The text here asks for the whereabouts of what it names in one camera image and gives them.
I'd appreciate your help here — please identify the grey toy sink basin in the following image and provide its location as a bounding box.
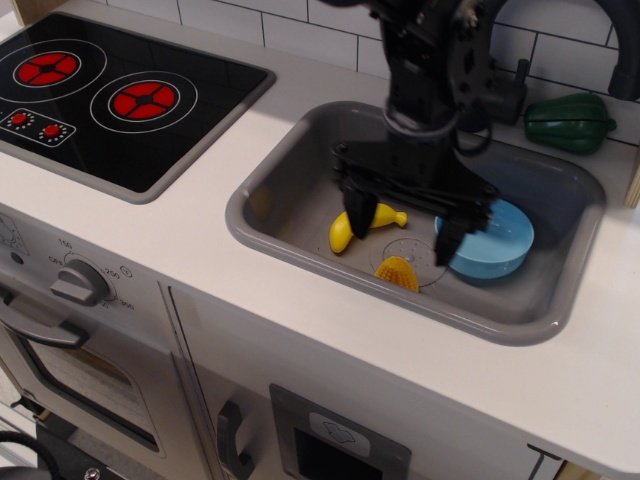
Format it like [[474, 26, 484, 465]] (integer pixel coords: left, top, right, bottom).
[[226, 102, 606, 345]]

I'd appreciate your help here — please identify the grey oven door handle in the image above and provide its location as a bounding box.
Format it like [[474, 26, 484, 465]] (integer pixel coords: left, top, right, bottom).
[[1, 287, 89, 349]]

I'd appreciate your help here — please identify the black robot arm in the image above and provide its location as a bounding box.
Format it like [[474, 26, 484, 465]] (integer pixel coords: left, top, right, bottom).
[[332, 1, 499, 266]]

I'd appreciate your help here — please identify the black cable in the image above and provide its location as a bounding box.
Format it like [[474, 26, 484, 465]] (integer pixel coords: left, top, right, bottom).
[[0, 432, 71, 480]]

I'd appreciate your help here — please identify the green toy bell pepper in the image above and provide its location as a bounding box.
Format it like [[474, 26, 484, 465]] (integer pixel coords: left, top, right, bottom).
[[524, 93, 617, 155]]

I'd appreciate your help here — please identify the grey cabinet door handle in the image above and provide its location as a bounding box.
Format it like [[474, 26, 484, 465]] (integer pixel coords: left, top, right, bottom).
[[215, 400, 255, 480]]

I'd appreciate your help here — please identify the grey dispenser panel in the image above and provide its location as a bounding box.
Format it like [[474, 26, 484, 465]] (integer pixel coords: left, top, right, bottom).
[[269, 384, 412, 480]]

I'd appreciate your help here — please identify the grey oven temperature knob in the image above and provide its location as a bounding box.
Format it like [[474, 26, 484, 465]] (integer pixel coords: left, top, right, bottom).
[[50, 259, 110, 307]]

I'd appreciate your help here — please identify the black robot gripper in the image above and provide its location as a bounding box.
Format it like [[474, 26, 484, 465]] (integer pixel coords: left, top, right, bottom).
[[331, 128, 498, 266]]

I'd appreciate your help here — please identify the black toy stovetop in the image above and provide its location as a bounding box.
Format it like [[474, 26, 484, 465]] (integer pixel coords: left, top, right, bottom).
[[1, 13, 276, 204]]

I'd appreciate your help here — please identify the yellow toy corn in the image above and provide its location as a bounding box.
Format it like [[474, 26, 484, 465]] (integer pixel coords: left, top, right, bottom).
[[375, 256, 420, 292]]

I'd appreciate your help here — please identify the yellow toy banana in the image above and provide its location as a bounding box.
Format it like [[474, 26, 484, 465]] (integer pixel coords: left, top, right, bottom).
[[329, 203, 408, 254]]

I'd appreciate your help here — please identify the dark grey toy faucet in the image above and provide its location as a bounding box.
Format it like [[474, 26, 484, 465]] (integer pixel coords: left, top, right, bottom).
[[459, 0, 639, 133]]

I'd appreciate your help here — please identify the light blue plastic bowl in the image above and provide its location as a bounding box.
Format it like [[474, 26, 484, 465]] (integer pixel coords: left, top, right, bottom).
[[447, 200, 535, 280]]

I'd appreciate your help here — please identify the toy oven door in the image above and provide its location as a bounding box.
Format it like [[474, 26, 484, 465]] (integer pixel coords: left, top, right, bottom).
[[0, 279, 211, 480]]

